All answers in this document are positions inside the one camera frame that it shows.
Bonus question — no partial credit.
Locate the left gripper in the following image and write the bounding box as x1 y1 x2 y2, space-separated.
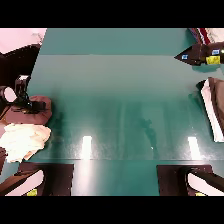
27 100 47 114

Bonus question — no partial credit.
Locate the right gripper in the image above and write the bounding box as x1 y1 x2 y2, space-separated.
189 43 206 65

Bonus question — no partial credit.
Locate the cream garment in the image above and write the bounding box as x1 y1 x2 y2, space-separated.
0 122 52 164

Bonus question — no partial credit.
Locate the folded brown garment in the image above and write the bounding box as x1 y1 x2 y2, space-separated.
207 76 224 134

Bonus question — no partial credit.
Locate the folded white garment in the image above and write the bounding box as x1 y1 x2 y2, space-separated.
199 79 224 144

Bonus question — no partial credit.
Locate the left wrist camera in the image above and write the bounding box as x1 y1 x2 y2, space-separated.
14 74 32 104

